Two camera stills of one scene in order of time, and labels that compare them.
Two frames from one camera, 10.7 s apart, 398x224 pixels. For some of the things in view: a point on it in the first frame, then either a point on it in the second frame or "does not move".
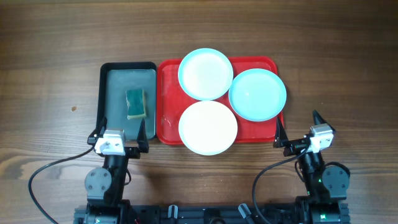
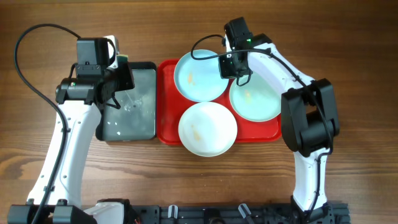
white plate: [208, 128] does not move
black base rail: [286, 214] does not move
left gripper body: [131, 150] to [125, 76]
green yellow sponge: [136, 104] to [122, 58]
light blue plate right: [257, 94] does not move
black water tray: [115, 79] does not move
